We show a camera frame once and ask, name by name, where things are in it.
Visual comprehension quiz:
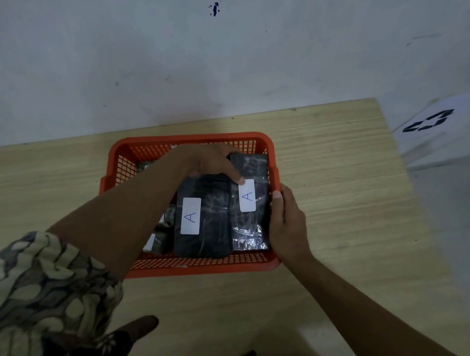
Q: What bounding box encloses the person's right hand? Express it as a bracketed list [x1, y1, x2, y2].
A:
[266, 183, 320, 272]

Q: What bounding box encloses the person's left hand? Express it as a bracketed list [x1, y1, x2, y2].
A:
[177, 140, 249, 186]

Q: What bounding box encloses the orange plastic mesh basket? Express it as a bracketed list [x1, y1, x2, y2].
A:
[93, 121, 291, 291]

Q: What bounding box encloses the person's right forearm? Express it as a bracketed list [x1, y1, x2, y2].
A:
[274, 251, 470, 356]

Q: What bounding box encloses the person's left forearm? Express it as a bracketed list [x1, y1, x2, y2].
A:
[44, 141, 193, 286]

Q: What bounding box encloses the black matte packet white label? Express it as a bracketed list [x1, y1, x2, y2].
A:
[172, 171, 239, 262]

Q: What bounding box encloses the grey-green wrapped packet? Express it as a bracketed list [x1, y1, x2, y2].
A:
[136, 160, 159, 175]
[143, 203, 177, 257]

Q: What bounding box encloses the white sheet with black mark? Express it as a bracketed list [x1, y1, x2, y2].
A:
[389, 81, 470, 173]

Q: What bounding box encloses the dark floral garment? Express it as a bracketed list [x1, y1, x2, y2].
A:
[42, 308, 289, 356]

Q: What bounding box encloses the patterned beige grey sleeve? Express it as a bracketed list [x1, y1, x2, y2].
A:
[0, 229, 129, 356]

